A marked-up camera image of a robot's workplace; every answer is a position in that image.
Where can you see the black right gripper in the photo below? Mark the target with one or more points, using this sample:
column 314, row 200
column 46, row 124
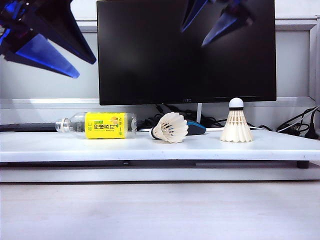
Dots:
column 232, row 3

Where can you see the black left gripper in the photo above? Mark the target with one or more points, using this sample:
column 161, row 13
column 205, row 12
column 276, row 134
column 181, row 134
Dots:
column 15, row 25

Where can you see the white feather shuttlecock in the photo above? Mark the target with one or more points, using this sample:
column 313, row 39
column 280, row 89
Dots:
column 236, row 130
column 172, row 130

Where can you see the black computer monitor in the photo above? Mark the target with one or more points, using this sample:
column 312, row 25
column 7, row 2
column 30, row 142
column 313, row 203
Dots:
column 150, row 62

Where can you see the black keyboard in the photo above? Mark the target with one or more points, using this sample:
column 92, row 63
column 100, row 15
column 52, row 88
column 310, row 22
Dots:
column 25, row 127

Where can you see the silver monitor stand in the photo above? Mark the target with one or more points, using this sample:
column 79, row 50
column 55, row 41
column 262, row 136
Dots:
column 199, row 113

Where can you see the clear bottle yellow label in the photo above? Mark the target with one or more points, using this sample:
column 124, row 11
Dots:
column 105, row 126

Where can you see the blue black computer mouse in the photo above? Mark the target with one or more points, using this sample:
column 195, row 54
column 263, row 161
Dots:
column 196, row 130

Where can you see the white raised desk platform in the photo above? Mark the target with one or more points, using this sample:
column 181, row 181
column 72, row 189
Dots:
column 100, row 150

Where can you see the black power plug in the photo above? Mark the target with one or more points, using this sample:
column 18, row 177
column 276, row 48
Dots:
column 311, row 135

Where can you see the black platform rubber foot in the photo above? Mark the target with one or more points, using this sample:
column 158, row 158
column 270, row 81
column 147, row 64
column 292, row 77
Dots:
column 302, row 165

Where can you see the aluminium partition frame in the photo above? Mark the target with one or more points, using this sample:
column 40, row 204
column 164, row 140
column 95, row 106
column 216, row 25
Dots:
column 85, row 27

